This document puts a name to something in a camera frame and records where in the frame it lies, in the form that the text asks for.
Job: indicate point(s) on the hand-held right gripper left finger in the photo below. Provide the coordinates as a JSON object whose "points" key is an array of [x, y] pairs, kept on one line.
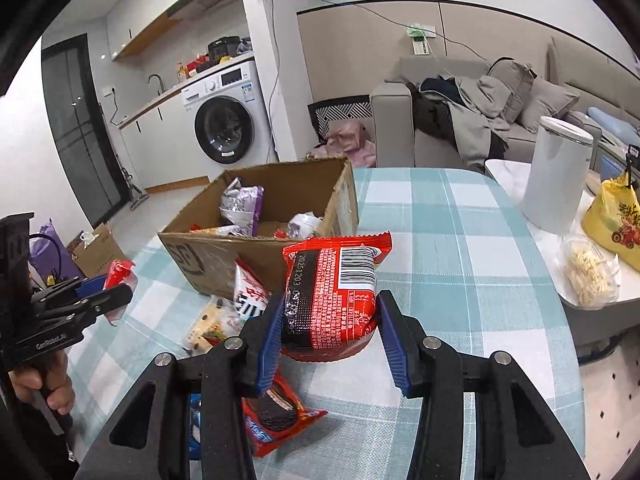
{"points": [[270, 355]]}

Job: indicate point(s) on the white green wall panel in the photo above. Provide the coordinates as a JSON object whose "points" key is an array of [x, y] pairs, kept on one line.
{"points": [[419, 40]]}

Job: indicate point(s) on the red noodle packet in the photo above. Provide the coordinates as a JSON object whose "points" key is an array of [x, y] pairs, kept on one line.
{"points": [[330, 300]]}

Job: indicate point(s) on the dark glass door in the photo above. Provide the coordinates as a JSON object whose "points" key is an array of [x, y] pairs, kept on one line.
{"points": [[80, 130]]}

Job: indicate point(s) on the black white patterned basket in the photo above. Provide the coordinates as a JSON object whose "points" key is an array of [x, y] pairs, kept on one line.
{"points": [[340, 107]]}

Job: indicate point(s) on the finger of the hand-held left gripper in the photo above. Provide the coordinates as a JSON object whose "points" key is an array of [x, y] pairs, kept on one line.
{"points": [[92, 285], [117, 297]]}

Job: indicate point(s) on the grey sofa cushion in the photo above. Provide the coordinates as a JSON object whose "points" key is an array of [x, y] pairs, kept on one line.
{"points": [[547, 102]]}

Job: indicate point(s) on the large red snack bag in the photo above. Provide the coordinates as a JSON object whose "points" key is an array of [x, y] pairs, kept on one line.
{"points": [[120, 272]]}

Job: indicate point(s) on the small printed cardboard box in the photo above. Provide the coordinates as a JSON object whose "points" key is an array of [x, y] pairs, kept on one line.
{"points": [[100, 255]]}

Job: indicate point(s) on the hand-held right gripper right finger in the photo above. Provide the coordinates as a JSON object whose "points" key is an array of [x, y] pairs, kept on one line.
{"points": [[395, 350]]}

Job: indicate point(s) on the yellow bottle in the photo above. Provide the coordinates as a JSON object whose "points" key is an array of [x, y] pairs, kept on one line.
{"points": [[180, 74]]}

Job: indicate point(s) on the blue cookie packet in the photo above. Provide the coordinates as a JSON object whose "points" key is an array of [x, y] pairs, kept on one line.
{"points": [[195, 430]]}

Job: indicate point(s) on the grey sofa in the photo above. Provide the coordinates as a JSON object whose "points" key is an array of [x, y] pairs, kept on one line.
{"points": [[392, 125]]}

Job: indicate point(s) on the person's left hand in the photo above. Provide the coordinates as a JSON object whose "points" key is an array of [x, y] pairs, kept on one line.
{"points": [[62, 390]]}

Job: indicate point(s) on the pile of dark grey clothes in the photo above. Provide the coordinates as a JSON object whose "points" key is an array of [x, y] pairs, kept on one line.
{"points": [[465, 115]]}

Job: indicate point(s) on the white cylindrical canister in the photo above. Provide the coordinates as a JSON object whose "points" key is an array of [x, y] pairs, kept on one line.
{"points": [[555, 180]]}

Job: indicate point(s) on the light blue pillow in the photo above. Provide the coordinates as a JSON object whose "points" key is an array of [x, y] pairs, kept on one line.
{"points": [[612, 122]]}

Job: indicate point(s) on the black rice cooker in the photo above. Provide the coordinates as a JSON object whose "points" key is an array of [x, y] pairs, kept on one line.
{"points": [[223, 47]]}

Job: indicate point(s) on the yellow plastic bag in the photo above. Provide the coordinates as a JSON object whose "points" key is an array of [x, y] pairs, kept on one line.
{"points": [[612, 220]]}

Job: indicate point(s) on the red box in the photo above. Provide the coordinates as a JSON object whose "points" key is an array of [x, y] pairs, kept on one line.
{"points": [[197, 65]]}

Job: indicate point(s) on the curved kitchen faucet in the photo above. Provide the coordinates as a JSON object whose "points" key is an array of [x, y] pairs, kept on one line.
{"points": [[159, 82]]}

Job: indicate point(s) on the white marble side table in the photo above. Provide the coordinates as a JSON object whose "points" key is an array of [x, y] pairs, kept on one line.
{"points": [[505, 175]]}

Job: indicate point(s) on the pink plastic bag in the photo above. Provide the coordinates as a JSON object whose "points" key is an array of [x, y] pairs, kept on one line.
{"points": [[345, 142]]}

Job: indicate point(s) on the teal checkered tablecloth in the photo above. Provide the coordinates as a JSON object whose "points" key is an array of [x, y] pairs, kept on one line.
{"points": [[450, 260]]}

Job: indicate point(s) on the white washing machine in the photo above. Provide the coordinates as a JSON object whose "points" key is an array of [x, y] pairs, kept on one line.
{"points": [[220, 90]]}

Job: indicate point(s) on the purple silver snack packet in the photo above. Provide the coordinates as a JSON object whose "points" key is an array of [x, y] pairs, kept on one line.
{"points": [[242, 205]]}

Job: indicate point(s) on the white kitchen base cabinets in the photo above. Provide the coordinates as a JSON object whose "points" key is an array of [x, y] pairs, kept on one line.
{"points": [[160, 145]]}

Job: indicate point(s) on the upright vacuum cleaner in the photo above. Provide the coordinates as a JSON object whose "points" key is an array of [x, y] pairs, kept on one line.
{"points": [[137, 195]]}

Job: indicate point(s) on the white wall cabinets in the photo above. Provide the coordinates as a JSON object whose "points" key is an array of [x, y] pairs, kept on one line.
{"points": [[150, 15]]}

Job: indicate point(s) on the brown cardboard box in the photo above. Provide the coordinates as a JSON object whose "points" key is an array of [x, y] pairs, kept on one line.
{"points": [[210, 260]]}

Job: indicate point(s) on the red cookie packet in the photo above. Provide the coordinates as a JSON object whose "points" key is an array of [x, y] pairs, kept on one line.
{"points": [[280, 410]]}

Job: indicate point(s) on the large purple snack bag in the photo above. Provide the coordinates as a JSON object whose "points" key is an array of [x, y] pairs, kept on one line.
{"points": [[302, 225]]}

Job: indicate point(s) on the yellow white snack packet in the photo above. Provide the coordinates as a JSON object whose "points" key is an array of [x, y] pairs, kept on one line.
{"points": [[210, 327]]}

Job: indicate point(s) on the grey backpack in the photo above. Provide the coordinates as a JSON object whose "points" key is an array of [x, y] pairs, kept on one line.
{"points": [[512, 85]]}

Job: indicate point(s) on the white black-print snack packet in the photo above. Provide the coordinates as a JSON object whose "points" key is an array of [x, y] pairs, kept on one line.
{"points": [[215, 231]]}

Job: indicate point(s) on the clear plastic food container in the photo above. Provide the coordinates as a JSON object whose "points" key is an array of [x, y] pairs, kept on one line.
{"points": [[590, 272]]}

